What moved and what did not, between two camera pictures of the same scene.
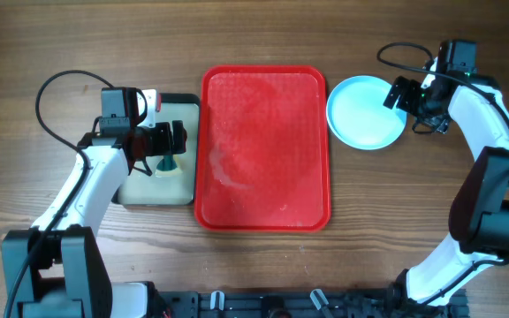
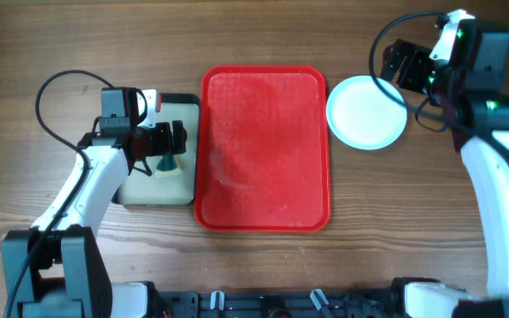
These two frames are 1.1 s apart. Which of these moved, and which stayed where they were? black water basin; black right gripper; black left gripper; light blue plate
Moved: black right gripper
Stayed: black left gripper; black water basin; light blue plate
